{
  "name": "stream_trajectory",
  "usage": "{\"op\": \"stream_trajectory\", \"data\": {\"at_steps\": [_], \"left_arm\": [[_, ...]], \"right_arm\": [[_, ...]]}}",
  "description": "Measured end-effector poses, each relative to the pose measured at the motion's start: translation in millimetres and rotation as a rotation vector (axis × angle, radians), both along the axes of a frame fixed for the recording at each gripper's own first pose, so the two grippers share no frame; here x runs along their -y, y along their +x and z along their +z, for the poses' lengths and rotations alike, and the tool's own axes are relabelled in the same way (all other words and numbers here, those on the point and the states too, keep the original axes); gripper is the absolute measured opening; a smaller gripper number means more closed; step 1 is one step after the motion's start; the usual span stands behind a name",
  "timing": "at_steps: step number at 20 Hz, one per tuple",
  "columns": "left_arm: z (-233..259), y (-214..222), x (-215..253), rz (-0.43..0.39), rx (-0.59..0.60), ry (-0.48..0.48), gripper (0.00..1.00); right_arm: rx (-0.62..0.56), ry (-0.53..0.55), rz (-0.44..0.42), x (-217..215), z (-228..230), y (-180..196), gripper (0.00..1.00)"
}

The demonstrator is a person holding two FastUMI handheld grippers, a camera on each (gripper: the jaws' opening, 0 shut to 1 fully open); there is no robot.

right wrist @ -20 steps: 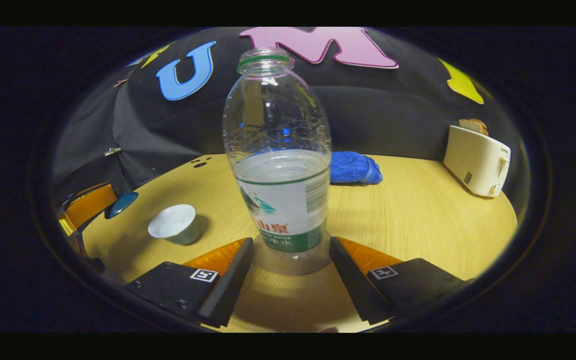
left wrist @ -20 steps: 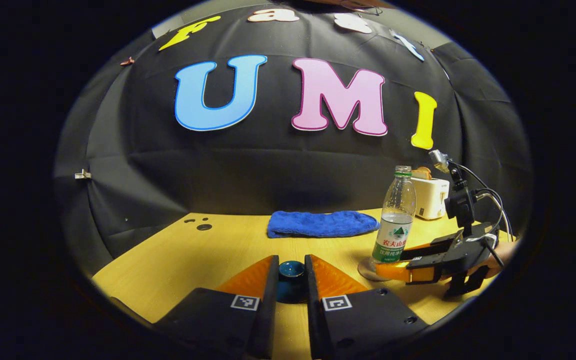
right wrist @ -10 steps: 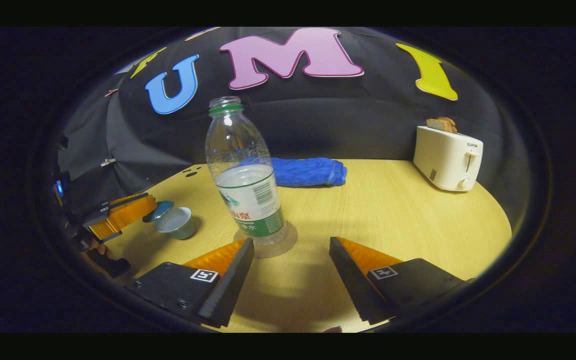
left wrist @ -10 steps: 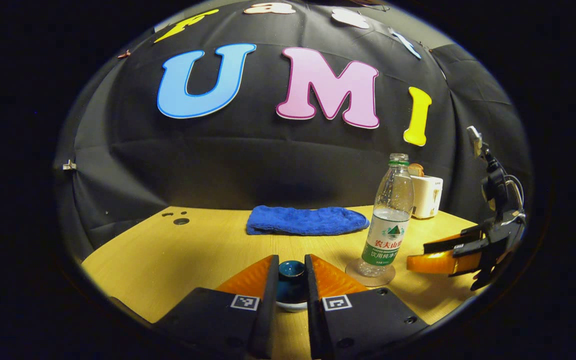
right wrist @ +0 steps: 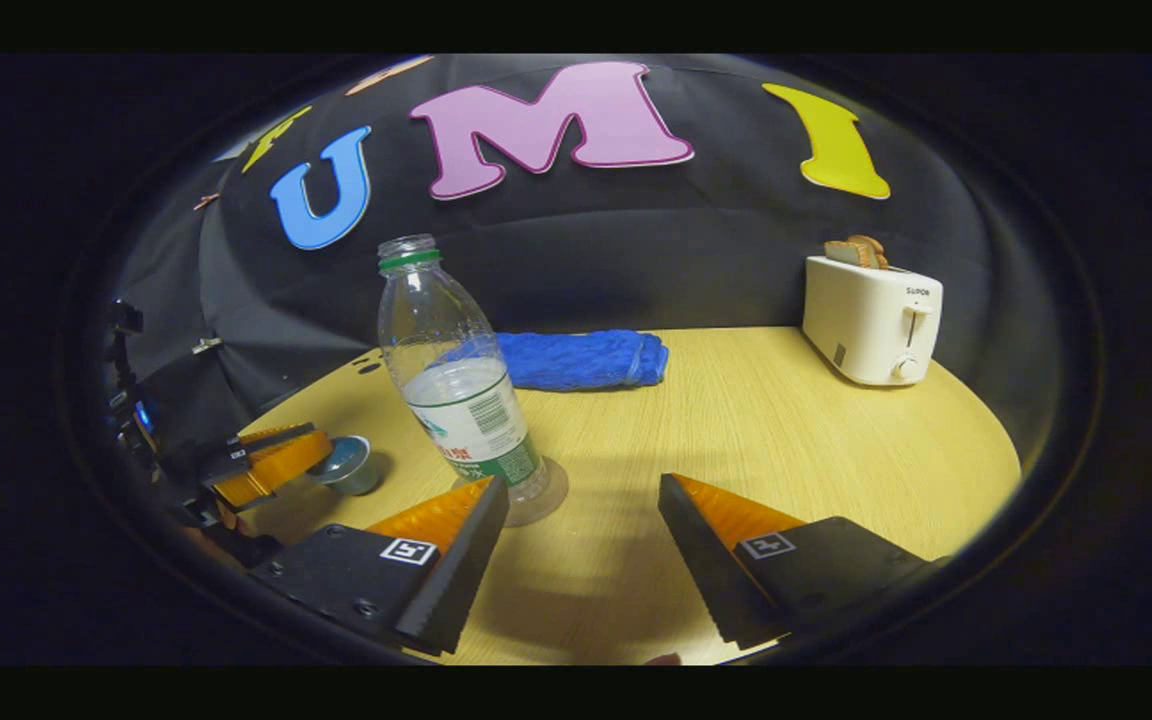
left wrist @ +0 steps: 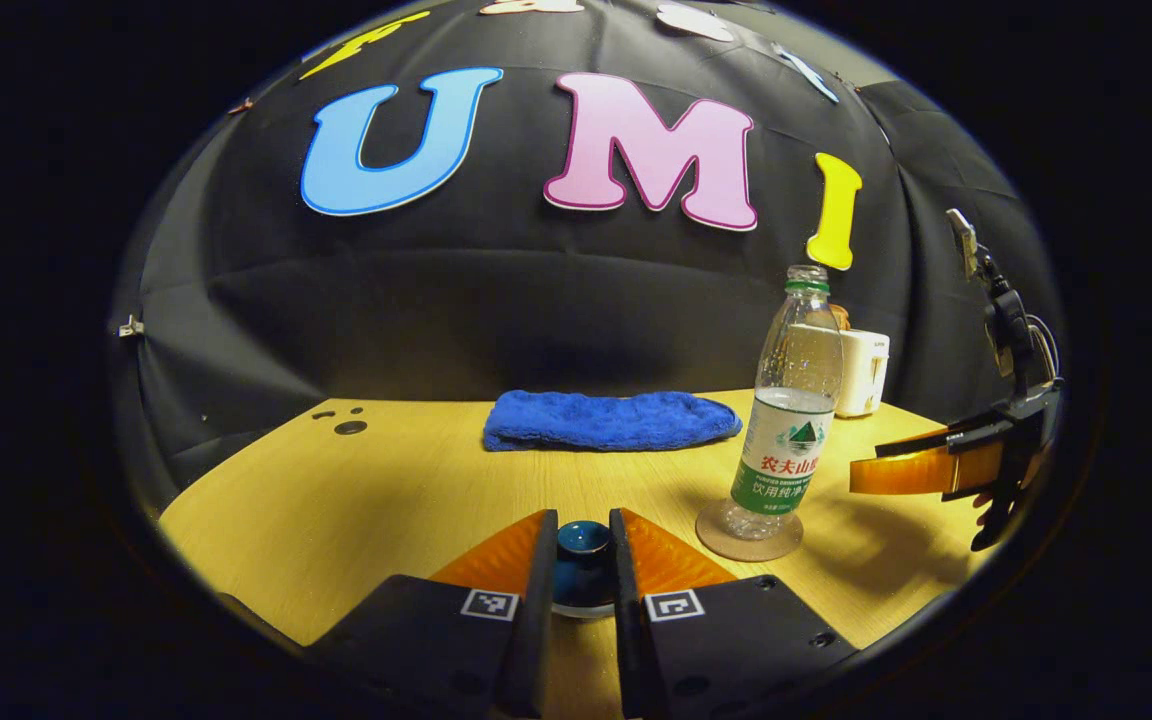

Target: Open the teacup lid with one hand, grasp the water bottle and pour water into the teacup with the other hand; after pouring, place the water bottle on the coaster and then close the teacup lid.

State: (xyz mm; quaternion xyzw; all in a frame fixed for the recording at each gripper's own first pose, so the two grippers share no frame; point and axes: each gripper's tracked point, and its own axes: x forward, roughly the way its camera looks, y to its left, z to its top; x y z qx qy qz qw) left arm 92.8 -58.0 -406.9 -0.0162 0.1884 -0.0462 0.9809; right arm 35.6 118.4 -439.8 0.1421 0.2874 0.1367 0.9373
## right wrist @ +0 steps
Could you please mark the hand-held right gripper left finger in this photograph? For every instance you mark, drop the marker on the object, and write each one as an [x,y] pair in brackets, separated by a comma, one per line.
[461,580]

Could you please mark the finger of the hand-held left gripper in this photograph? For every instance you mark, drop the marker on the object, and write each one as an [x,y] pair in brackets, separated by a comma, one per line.
[281,470]
[226,462]

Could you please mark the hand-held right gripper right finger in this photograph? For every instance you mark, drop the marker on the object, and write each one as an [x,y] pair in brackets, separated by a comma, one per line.
[706,570]

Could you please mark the round brown coaster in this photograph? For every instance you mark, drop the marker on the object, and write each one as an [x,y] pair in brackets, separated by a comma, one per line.
[551,500]

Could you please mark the clear plastic water bottle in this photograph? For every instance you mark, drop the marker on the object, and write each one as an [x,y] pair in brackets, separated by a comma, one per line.
[456,400]

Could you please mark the blue folded towel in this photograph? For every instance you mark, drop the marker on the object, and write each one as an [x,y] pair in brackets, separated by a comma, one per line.
[586,360]

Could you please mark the white toaster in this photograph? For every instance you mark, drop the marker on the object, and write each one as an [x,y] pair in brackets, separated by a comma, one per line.
[866,325]

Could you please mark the black backdrop cloth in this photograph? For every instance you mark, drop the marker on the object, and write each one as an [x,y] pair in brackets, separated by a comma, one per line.
[636,250]

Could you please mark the toasted bread slice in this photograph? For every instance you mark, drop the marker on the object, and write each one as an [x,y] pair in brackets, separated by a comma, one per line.
[876,248]
[844,253]

